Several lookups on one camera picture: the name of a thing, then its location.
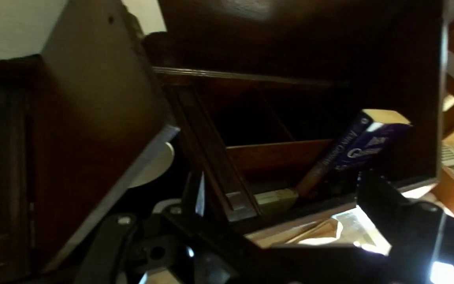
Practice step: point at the dark wooden secretary desk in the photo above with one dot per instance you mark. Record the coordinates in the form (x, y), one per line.
(269, 158)

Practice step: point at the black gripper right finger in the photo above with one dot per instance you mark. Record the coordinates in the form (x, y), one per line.
(401, 225)

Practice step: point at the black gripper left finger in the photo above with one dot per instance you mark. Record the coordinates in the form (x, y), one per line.
(149, 252)

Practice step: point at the purple paperback book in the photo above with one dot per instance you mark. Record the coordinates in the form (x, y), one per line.
(363, 147)

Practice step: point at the folded white paper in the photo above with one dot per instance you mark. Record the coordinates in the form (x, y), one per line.
(362, 230)

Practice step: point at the dark wooden drop-front desk door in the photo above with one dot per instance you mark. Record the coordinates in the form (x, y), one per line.
(300, 36)

